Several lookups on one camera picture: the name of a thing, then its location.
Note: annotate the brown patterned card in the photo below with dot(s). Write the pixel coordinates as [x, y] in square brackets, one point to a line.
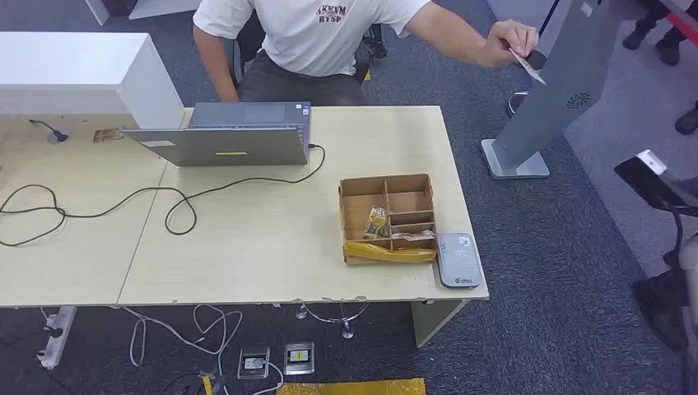
[106, 135]

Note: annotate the pale flat card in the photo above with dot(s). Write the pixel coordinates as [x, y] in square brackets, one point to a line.
[414, 236]

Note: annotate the person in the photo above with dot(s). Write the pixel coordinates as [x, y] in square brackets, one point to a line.
[305, 38]
[660, 311]

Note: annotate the yellow floor tape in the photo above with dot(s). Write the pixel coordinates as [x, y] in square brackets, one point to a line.
[349, 387]

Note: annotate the steel floor socket white insert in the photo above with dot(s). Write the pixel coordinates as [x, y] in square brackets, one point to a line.
[253, 364]

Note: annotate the white counter block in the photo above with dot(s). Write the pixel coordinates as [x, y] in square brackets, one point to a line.
[71, 60]

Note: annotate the white power strip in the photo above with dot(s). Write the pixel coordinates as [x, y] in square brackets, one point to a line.
[54, 338]

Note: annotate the person's left forearm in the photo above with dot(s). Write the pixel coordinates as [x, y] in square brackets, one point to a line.
[455, 35]

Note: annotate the white cabinet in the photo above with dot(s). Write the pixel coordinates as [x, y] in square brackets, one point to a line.
[158, 6]

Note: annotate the grey kiosk stand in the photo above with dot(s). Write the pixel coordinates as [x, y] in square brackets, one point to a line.
[561, 82]

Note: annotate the black stanchion post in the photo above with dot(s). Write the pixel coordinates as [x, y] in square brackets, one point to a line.
[537, 60]

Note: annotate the grey laptop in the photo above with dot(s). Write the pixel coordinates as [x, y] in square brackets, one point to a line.
[229, 144]

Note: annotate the red barrier belt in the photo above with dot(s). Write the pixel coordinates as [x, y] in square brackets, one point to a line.
[684, 26]

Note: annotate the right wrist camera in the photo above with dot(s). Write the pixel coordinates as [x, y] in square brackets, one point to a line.
[646, 182]

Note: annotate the wooden compartment box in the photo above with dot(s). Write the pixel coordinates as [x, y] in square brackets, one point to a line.
[357, 215]

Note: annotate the grey card reader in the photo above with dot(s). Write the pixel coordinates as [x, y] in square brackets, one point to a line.
[458, 264]

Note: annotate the pale ID card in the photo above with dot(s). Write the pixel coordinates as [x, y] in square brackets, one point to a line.
[528, 66]

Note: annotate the dark disc with pale rim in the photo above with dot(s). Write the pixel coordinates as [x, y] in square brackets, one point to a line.
[515, 104]

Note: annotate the person's right forearm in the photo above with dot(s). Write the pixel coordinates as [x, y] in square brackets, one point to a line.
[218, 73]

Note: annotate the steel floor socket yellow label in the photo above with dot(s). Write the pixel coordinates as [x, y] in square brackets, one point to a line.
[299, 359]

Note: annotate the black office chair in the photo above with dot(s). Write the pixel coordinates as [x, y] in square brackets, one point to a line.
[251, 38]

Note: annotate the person's left hand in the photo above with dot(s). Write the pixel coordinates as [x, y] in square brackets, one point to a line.
[504, 41]

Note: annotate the pale table leg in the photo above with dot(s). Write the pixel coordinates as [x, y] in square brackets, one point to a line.
[431, 324]

